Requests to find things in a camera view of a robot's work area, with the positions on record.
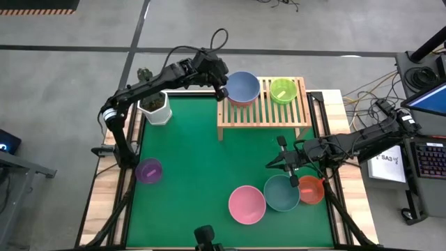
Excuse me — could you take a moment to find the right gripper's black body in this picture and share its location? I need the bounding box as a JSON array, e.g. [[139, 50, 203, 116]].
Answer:
[[277, 135, 328, 188]]

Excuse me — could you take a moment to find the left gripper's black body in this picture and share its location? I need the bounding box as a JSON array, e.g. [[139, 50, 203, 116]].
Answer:
[[190, 50, 230, 102]]

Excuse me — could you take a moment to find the blue bowl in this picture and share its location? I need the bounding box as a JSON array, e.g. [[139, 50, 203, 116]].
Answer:
[[225, 70, 261, 104]]

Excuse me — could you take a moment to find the green translucent small bowl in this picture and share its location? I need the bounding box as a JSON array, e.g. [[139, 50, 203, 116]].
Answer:
[[270, 77, 298, 105]]

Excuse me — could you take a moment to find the purple translucent small bowl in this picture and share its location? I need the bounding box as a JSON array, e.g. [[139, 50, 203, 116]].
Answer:
[[134, 158, 164, 185]]

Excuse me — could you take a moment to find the wooden slatted shelf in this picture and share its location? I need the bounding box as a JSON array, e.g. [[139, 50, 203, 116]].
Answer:
[[216, 76, 313, 142]]

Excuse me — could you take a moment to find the teal bowl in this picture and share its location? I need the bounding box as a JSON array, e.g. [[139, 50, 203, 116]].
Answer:
[[263, 174, 301, 213]]

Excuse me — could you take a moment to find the orange translucent small bowl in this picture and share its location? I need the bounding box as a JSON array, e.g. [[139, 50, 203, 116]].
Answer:
[[298, 175, 325, 206]]

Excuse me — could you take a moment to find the pink bowl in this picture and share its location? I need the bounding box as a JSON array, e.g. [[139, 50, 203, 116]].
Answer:
[[228, 185, 268, 226]]

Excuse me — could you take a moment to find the green cactus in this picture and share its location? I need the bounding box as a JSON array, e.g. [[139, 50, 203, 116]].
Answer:
[[137, 67, 167, 112]]

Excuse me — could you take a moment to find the white plant pot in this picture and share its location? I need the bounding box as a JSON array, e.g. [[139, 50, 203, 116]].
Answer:
[[137, 91, 173, 126]]

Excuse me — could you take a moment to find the white SA3 sheet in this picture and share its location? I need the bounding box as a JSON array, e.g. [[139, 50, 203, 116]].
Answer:
[[367, 144, 407, 184]]

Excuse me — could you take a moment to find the green table mat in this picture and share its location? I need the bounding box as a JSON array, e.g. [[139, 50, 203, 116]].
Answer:
[[125, 91, 335, 248]]

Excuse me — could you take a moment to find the backlit black keyboard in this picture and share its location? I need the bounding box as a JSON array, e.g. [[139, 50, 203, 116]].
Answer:
[[410, 141, 446, 181]]

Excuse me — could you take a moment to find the grey equipment cart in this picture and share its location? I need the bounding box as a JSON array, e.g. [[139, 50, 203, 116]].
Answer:
[[395, 50, 446, 226]]

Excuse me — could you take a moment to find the monitor with blue screen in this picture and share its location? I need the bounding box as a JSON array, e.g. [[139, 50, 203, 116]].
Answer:
[[400, 82, 446, 118]]

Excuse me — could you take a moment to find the black pole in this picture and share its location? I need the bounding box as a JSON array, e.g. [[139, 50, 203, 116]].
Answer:
[[409, 26, 446, 63]]

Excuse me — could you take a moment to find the black mat with striped edge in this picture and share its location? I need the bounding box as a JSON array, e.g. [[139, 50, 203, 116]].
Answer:
[[0, 0, 81, 16]]

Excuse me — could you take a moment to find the dark grey desk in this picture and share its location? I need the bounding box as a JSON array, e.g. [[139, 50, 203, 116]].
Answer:
[[0, 149, 57, 245]]

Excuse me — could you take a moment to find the black table frame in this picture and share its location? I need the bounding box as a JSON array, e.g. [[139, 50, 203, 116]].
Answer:
[[75, 89, 383, 251]]

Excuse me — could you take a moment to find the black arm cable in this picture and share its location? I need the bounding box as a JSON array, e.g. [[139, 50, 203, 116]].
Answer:
[[162, 27, 230, 70]]

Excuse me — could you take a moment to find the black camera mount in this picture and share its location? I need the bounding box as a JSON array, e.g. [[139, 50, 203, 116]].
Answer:
[[193, 225, 224, 251]]

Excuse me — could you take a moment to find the coiled black cable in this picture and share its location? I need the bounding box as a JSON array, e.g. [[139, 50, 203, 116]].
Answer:
[[403, 66, 440, 92]]

